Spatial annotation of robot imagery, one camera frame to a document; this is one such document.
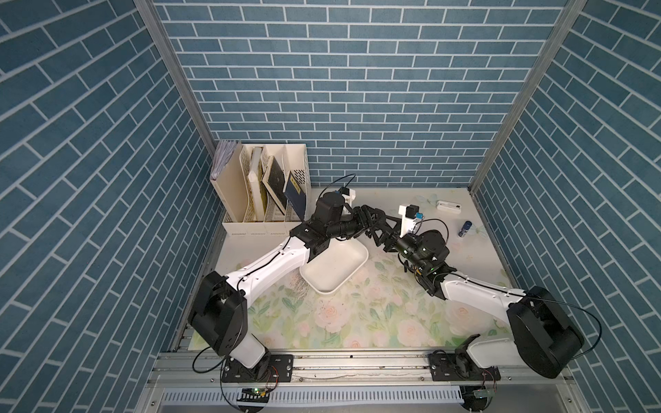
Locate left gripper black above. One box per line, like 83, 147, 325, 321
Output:
324, 205, 383, 240

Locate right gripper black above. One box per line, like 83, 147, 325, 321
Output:
370, 216, 429, 275

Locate round black tape measure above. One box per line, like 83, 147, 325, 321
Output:
359, 205, 387, 232

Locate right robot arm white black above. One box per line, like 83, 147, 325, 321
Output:
366, 216, 585, 379

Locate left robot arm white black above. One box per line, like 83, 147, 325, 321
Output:
189, 218, 366, 368

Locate white storage tray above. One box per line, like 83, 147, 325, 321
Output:
300, 239, 369, 295

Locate white rectangular box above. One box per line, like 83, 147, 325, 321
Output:
437, 200, 462, 214

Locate blue cover book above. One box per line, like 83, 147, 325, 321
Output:
283, 172, 307, 221

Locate floral table mat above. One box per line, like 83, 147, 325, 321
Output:
213, 226, 512, 350

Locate small blue bottle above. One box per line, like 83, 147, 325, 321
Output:
458, 220, 473, 237

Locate white plastic file organizer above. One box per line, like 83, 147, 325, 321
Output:
223, 143, 315, 236

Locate black cover book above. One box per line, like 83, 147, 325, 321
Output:
263, 156, 287, 214

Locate white and yellow book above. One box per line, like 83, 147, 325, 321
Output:
247, 147, 268, 221

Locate beige file folder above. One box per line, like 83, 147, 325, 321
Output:
210, 140, 248, 223

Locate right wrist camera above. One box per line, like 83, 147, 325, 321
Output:
399, 205, 423, 237

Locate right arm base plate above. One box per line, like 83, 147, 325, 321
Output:
428, 349, 501, 382

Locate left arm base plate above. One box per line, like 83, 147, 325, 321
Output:
221, 353, 294, 384

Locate aluminium mounting rail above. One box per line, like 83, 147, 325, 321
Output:
136, 349, 590, 412

